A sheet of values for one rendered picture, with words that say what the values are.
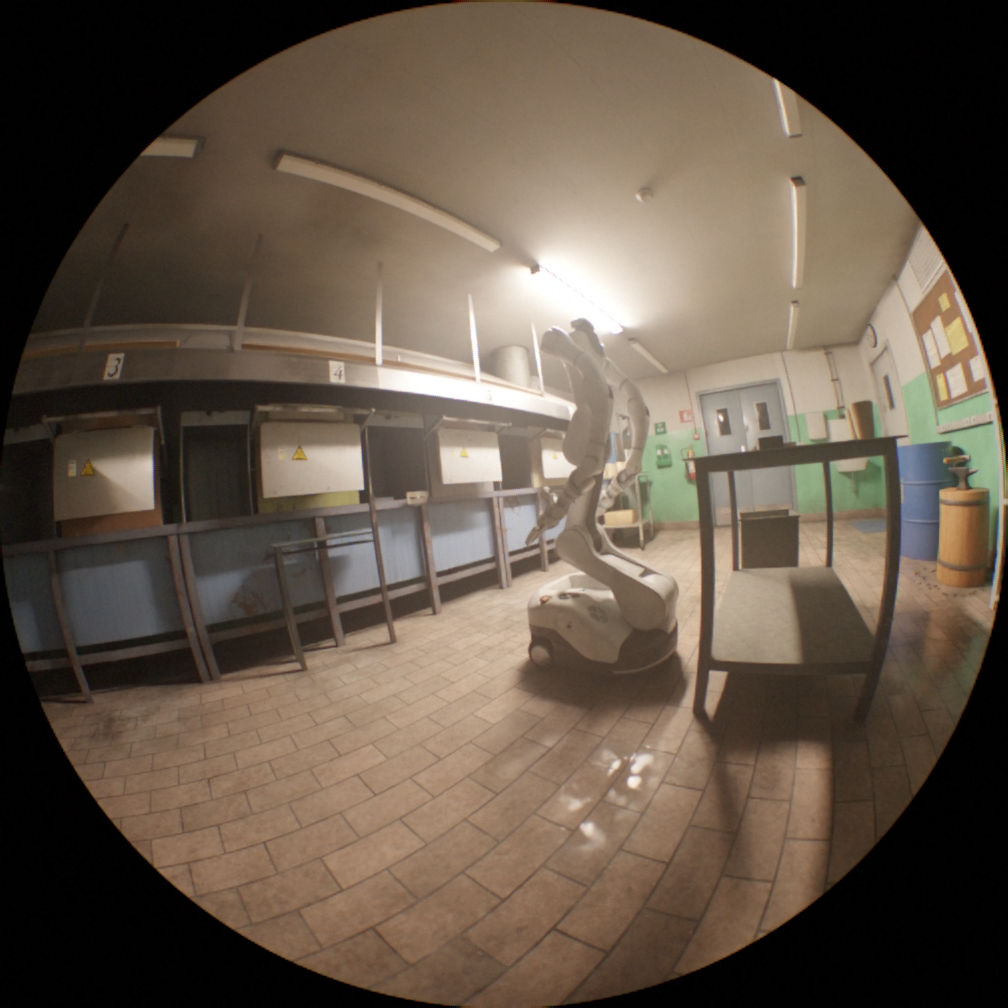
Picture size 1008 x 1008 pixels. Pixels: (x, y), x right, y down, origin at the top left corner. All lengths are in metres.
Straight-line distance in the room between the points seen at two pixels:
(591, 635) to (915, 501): 2.83
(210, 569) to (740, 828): 2.34
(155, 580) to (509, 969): 2.06
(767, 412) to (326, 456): 5.40
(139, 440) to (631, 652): 2.37
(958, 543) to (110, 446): 4.52
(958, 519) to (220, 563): 4.22
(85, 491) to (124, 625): 0.70
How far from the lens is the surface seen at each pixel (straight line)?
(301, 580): 2.18
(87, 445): 2.09
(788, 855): 0.98
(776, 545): 2.42
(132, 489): 1.98
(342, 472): 2.07
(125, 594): 2.20
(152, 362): 1.94
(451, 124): 1.92
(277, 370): 1.92
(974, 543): 2.76
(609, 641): 1.35
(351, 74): 1.81
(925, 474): 3.32
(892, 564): 1.16
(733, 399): 5.70
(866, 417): 1.14
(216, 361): 1.91
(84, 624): 2.33
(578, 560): 1.48
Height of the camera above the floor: 0.80
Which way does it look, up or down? 1 degrees down
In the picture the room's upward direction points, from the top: 6 degrees counter-clockwise
